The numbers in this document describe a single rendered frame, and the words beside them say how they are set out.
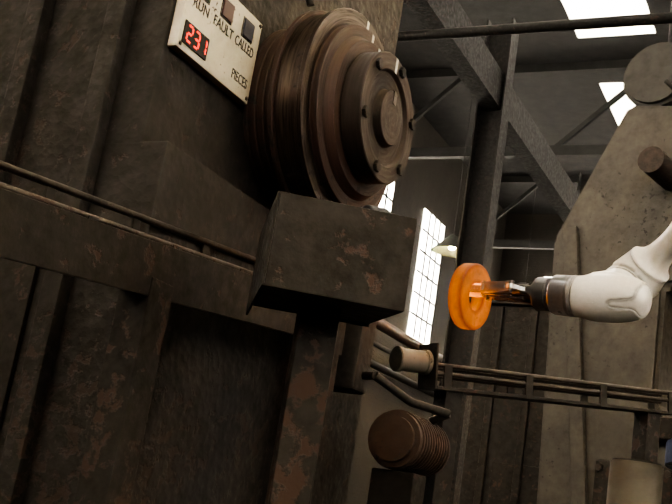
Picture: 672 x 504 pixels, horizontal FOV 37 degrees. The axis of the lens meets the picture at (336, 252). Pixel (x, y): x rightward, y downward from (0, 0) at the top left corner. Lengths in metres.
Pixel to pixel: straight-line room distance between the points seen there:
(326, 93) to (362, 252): 0.68
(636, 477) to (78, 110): 1.44
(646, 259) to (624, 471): 0.49
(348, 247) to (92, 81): 0.68
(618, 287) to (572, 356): 2.57
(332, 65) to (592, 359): 2.90
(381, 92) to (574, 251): 2.83
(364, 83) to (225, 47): 0.29
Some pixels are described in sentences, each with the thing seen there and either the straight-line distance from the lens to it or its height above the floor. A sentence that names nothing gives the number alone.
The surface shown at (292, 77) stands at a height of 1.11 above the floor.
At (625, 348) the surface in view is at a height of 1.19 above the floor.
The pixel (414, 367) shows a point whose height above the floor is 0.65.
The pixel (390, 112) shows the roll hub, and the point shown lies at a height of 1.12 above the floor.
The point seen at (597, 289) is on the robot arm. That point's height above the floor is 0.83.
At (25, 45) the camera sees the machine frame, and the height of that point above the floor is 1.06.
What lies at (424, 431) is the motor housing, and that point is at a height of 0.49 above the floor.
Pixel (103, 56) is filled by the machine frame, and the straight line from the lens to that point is 1.92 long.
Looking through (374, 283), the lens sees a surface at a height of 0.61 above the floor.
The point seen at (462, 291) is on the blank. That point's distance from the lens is 2.31.
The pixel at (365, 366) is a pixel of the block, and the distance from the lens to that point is 2.28.
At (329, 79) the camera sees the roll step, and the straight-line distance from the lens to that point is 2.06.
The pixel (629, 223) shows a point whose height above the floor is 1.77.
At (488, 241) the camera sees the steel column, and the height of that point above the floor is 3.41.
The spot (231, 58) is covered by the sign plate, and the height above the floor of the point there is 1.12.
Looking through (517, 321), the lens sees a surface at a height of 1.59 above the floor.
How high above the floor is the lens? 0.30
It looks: 14 degrees up
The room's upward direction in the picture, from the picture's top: 9 degrees clockwise
